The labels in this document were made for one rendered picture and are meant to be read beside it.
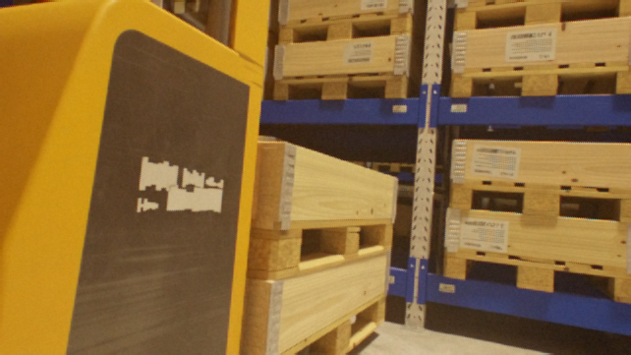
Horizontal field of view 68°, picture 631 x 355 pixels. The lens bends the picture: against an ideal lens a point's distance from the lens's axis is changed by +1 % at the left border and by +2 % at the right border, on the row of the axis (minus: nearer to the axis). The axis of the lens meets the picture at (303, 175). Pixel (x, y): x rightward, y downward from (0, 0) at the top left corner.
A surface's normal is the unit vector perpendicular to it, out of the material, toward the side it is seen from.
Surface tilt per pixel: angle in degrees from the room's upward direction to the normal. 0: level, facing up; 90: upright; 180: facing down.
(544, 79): 90
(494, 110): 90
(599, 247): 90
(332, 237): 90
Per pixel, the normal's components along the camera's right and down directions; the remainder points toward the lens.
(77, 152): 0.91, 0.05
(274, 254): 0.35, -0.02
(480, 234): -0.40, -0.07
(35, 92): -0.37, -0.36
